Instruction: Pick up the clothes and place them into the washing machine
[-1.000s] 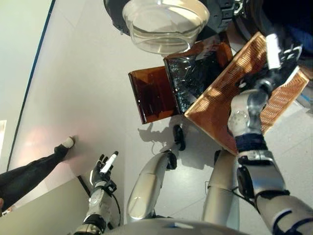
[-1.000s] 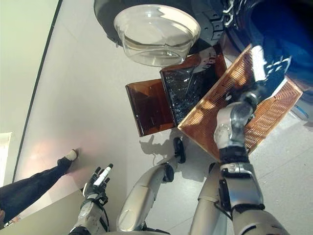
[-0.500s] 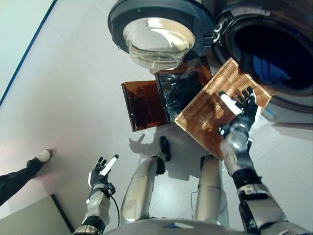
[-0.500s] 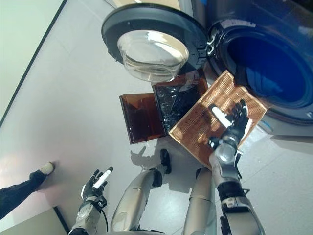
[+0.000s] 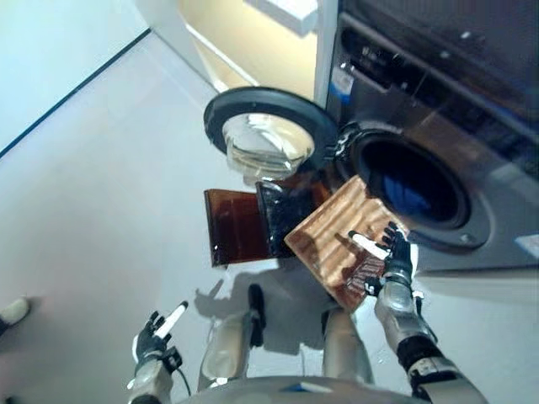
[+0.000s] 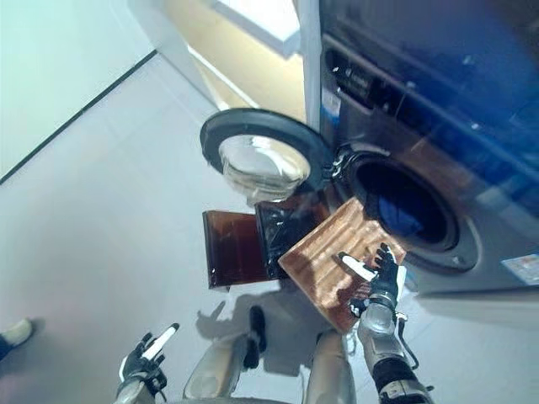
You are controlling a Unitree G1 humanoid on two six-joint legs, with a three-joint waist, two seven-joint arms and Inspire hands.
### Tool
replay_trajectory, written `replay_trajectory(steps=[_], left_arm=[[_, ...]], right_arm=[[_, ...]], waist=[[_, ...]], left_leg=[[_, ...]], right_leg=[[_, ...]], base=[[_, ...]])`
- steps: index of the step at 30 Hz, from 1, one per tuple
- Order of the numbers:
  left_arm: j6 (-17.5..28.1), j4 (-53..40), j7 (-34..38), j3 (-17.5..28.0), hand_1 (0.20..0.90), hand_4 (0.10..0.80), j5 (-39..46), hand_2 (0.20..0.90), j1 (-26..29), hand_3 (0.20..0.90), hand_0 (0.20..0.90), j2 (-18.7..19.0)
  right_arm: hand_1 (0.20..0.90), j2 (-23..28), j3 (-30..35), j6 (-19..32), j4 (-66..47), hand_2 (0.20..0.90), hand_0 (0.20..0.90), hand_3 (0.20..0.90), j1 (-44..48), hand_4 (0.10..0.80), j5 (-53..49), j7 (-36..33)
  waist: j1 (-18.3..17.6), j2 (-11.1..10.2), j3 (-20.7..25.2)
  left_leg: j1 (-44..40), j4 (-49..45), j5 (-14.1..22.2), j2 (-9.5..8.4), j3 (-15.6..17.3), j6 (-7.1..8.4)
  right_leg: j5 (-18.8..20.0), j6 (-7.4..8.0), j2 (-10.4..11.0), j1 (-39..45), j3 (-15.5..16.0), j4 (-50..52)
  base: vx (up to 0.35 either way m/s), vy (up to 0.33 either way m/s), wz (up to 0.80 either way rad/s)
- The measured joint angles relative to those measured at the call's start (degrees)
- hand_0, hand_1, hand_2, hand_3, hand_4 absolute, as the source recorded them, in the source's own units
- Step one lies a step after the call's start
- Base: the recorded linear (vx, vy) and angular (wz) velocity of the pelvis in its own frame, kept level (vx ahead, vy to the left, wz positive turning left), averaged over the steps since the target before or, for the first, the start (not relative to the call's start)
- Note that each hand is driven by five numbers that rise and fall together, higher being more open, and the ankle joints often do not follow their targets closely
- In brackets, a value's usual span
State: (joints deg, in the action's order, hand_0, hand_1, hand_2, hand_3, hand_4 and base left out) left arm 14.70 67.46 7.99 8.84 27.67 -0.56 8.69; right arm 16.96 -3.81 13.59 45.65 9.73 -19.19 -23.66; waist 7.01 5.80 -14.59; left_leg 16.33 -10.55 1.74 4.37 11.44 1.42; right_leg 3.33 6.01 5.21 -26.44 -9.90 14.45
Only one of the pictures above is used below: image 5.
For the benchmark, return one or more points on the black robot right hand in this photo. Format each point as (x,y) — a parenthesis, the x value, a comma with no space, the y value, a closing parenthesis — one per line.
(400,256)

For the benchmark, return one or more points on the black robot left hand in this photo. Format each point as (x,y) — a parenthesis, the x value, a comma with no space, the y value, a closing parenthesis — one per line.
(145,343)

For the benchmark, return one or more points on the rectangular wicker laundry basket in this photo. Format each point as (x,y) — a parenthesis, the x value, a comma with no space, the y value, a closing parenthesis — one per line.
(328,235)

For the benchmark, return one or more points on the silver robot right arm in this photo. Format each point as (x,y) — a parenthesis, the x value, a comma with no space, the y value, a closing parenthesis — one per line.
(396,307)

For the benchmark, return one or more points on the silver robot left leg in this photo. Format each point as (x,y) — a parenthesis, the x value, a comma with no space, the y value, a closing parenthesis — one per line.
(223,345)

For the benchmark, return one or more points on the beige cabinet plinth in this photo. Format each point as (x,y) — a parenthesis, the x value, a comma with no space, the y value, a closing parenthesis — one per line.
(484,282)

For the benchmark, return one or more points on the white info sticker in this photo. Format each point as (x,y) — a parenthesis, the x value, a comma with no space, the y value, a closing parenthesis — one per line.
(528,244)

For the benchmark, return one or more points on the brown wooden stool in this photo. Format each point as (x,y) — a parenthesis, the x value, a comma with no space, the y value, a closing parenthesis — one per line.
(231,227)

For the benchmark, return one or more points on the grey robot torso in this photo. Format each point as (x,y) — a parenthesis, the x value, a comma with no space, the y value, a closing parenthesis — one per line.
(295,393)

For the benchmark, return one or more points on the blue energy label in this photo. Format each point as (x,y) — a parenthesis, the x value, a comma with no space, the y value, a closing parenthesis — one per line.
(340,84)

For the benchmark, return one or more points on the white vertical cabinet panel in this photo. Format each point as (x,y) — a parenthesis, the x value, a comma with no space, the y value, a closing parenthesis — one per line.
(326,50)

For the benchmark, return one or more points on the round glass washer door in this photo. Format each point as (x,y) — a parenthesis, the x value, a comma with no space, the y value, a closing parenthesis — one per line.
(252,94)

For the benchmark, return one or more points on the white counter cabinet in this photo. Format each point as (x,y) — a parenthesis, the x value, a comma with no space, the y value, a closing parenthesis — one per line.
(236,42)

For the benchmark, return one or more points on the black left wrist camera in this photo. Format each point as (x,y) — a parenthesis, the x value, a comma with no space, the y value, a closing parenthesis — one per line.
(174,357)

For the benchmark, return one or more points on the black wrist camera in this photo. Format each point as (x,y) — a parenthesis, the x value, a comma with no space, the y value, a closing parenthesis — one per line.
(371,287)
(174,357)

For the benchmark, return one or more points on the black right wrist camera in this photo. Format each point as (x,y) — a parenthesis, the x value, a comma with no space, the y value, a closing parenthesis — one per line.
(371,287)

